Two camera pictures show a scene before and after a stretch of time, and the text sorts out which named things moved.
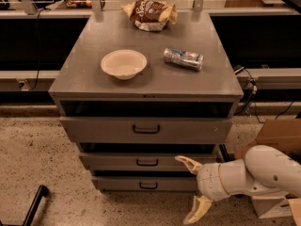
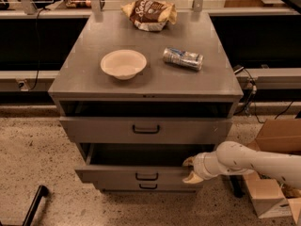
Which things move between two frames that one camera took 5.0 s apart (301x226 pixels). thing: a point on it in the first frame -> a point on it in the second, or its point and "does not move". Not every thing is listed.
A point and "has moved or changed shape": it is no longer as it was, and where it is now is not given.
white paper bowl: (125, 64) does not move
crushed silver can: (183, 58) does not move
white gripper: (208, 179) -> (198, 167)
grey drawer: (144, 161) has moved or changed shape
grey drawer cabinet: (148, 96) does not move
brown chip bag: (150, 15) does not move
